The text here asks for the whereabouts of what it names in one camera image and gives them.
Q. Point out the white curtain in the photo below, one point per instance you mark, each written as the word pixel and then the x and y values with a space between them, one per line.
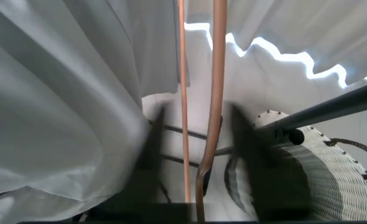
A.
pixel 295 21

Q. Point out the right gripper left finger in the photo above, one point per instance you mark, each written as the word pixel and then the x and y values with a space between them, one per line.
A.
pixel 140 193

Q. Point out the black clothes rack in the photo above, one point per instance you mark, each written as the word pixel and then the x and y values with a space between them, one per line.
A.
pixel 342 107

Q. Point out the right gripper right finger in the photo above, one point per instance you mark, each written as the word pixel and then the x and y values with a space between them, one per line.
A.
pixel 273 186

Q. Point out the pale grey shorts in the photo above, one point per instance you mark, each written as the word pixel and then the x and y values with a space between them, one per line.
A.
pixel 62 109

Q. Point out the pink clothes hanger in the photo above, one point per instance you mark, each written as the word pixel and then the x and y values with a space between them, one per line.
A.
pixel 217 77

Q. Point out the white laundry basket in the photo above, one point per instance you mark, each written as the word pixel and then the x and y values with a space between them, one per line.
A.
pixel 342 186

